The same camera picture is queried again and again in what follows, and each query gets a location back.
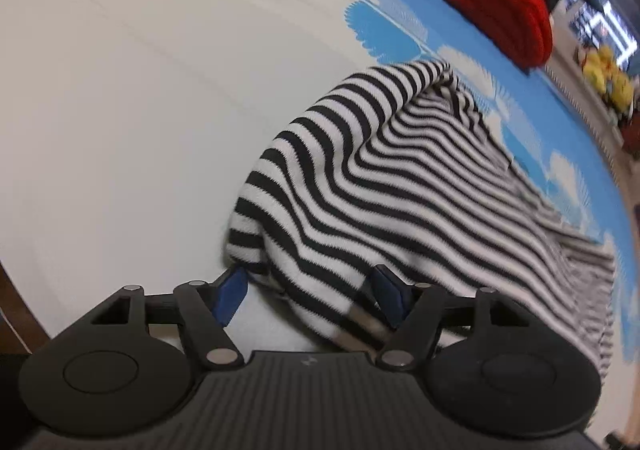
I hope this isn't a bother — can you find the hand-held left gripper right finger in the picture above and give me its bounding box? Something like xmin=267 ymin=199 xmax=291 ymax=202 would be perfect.
xmin=369 ymin=264 xmax=532 ymax=372

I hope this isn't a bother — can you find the black white striped hoodie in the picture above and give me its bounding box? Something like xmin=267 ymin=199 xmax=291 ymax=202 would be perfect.
xmin=222 ymin=58 xmax=617 ymax=383

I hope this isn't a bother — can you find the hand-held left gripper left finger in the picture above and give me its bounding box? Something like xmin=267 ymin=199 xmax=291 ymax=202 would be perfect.
xmin=91 ymin=265 xmax=249 ymax=372

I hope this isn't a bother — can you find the yellow plush toy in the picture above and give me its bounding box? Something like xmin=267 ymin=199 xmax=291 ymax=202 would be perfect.
xmin=604 ymin=70 xmax=637 ymax=114
xmin=581 ymin=46 xmax=619 ymax=84

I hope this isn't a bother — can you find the blue white printed blanket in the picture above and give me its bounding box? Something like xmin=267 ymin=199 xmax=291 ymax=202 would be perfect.
xmin=0 ymin=0 xmax=635 ymax=366

